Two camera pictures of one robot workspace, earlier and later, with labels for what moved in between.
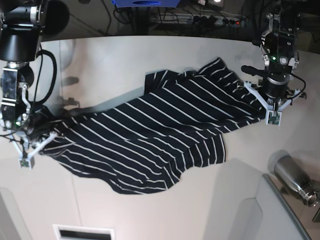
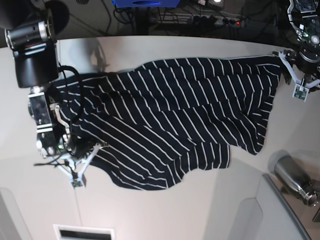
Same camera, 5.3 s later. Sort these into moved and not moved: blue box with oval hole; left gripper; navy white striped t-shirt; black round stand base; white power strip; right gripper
Moved: right gripper; left gripper; navy white striped t-shirt
Not moved: blue box with oval hole; white power strip; black round stand base
